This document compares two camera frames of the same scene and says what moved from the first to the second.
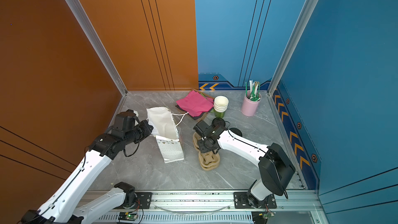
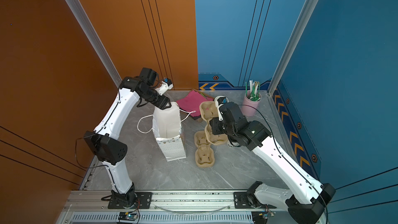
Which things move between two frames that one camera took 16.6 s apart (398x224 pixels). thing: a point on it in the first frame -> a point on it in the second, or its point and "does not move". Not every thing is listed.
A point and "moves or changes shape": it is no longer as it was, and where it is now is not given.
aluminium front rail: [219, 208] does not move
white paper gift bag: [166, 133] moves or changes shape
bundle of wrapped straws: [254, 91] does not move
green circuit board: [125, 215] does not move
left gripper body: [142, 132] -> [155, 98]
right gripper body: [204, 147] -> [221, 127]
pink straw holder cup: [250, 108] does not move
